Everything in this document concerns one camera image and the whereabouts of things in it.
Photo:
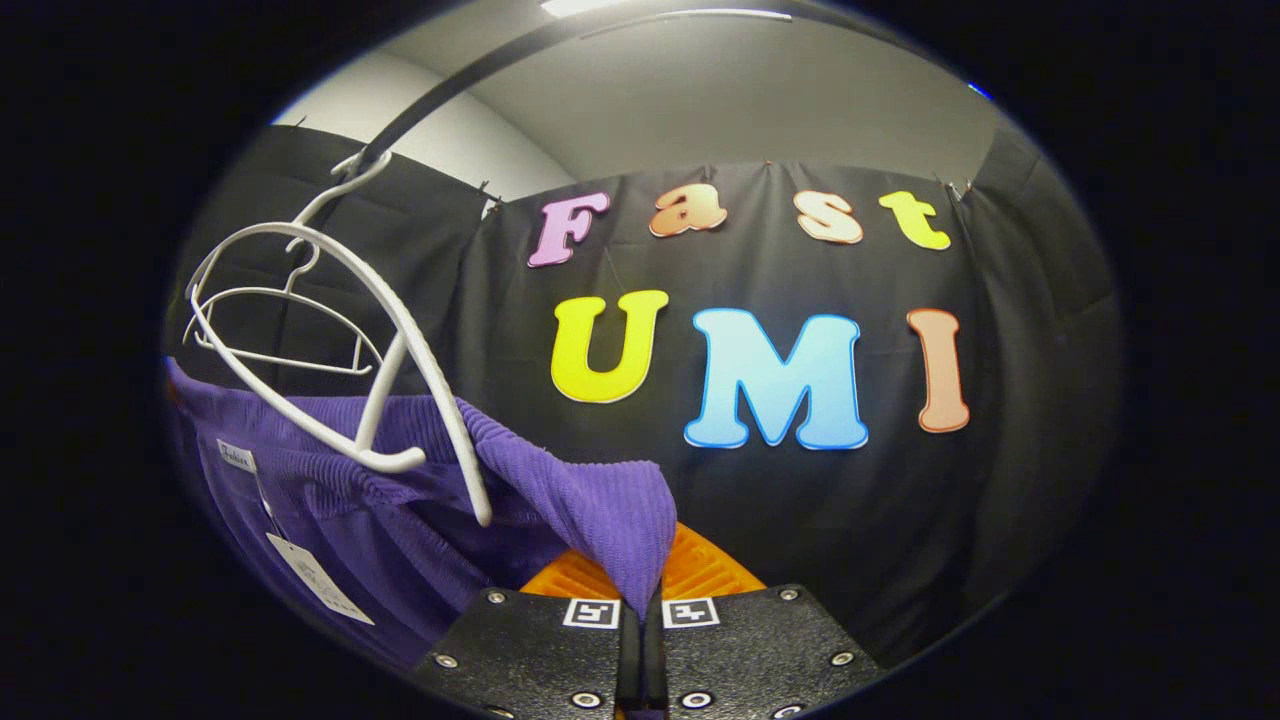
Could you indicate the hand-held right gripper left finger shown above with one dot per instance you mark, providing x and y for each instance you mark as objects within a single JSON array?
[{"x": 530, "y": 655}]

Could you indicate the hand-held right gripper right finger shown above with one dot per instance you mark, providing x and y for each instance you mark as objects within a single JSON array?
[{"x": 760, "y": 650}]

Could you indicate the purple ribbed jacket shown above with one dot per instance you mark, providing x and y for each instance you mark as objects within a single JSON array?
[{"x": 580, "y": 500}]

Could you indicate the white clothes hanger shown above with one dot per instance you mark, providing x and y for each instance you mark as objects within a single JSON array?
[
  {"x": 357, "y": 355},
  {"x": 384, "y": 392}
]

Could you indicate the black clothes rack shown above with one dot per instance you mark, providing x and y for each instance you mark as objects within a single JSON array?
[{"x": 440, "y": 82}]

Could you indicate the black backdrop cloth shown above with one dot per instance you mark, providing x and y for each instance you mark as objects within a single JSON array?
[{"x": 800, "y": 520}]

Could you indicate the large ceiling light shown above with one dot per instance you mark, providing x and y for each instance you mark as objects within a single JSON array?
[{"x": 575, "y": 6}]

